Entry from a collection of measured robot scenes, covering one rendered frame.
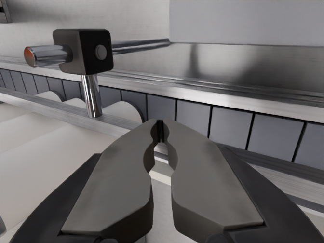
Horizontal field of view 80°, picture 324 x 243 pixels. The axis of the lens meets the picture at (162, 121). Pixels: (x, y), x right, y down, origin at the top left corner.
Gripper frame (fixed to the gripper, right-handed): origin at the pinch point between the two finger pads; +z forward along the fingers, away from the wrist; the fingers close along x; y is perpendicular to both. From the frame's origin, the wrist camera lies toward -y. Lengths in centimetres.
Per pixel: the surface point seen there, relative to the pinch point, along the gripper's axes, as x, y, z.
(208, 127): 4.8, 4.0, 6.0
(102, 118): -4.7, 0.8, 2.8
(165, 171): 0.1, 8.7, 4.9
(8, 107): -19.8, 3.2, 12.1
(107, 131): -4.3, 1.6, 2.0
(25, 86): -24.4, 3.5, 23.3
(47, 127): -13.3, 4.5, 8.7
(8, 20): -28.9, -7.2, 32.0
